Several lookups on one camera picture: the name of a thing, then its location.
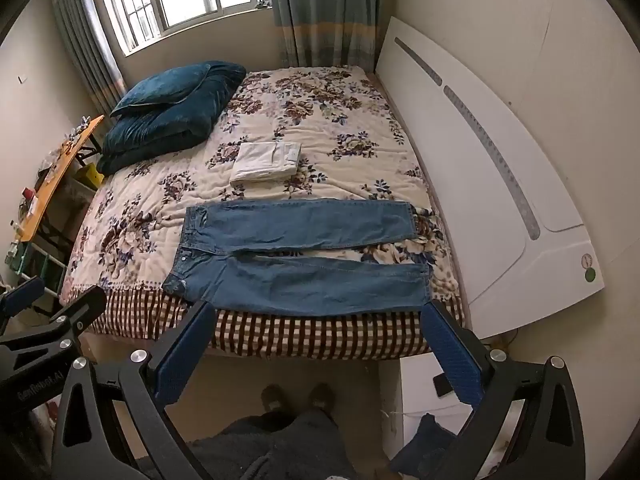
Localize brown checkered bed sheet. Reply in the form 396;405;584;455
59;287;467;361

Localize white glossy headboard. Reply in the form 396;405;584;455
372;16;606;341

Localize person's left shoe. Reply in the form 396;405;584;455
261;384;287;411

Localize white nightstand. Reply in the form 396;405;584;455
377;347;476;461

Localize floral blanket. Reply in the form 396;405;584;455
60;65;466;321

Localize person's right shoe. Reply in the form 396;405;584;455
307;382;336;411

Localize white storage rack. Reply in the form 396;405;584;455
5;237;68;306

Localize orange folding table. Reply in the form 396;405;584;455
14;114;106;243

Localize blue denim pants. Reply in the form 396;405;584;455
162;198;433;317

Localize yellow box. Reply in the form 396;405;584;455
75;161;103;191

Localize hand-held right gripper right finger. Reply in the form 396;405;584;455
421;300;587;480

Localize teal velvet pillow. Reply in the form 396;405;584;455
110;61;211;117

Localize white folded pants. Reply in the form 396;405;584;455
230;141;303;184

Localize person's shoe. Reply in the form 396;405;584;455
261;384;287;411
307;382;336;411

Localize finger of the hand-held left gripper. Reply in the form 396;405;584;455
0;276;46;318
0;286;108;357

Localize dark blue cloth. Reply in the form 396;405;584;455
389;412;463;480

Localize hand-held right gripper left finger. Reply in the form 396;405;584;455
50;301;218;480

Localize person's dark trouser legs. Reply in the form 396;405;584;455
190;407;358;480

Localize teal velvet pillows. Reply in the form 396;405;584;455
96;61;247;176

